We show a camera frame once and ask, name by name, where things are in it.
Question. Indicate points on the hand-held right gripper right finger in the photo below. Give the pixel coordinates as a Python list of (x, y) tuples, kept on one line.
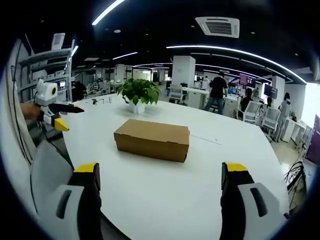
[(247, 200)]

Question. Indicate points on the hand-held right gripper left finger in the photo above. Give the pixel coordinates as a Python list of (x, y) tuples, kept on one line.
[(75, 197)]

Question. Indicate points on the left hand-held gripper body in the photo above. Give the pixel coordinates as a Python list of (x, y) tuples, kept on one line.
[(46, 96)]

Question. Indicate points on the brown cardboard shoe box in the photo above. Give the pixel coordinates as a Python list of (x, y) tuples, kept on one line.
[(152, 138)]

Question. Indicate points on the person's left hand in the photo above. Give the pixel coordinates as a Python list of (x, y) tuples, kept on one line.
[(30, 111)]

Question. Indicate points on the grey metal shelving rack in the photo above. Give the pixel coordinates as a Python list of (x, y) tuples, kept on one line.
[(47, 72)]

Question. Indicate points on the small dark object on table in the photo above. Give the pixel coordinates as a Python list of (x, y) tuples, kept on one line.
[(94, 101)]

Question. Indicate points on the grey chair backrest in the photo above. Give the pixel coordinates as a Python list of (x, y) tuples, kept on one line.
[(50, 170)]

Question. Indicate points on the small white card stand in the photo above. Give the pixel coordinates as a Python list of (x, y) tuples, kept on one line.
[(109, 99)]

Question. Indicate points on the person's grey clothing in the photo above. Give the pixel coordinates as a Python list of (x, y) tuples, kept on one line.
[(15, 140)]

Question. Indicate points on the white faceted plant pot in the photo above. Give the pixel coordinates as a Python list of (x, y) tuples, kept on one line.
[(137, 107)]

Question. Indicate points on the green potted plant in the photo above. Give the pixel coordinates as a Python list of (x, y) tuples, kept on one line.
[(138, 91)]

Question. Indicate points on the white mesh office chair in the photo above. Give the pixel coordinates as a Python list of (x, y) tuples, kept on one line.
[(271, 119), (176, 94), (248, 112)]

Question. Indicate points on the white office desk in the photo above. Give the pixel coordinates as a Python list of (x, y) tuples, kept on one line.
[(193, 96)]

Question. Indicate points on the white square pillar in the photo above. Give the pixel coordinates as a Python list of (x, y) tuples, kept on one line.
[(183, 71)]

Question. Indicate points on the ceiling air conditioner vent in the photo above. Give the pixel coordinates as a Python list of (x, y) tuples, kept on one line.
[(218, 26)]

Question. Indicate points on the dark wall monitor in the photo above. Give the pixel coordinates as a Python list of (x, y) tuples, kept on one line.
[(271, 91), (247, 80)]

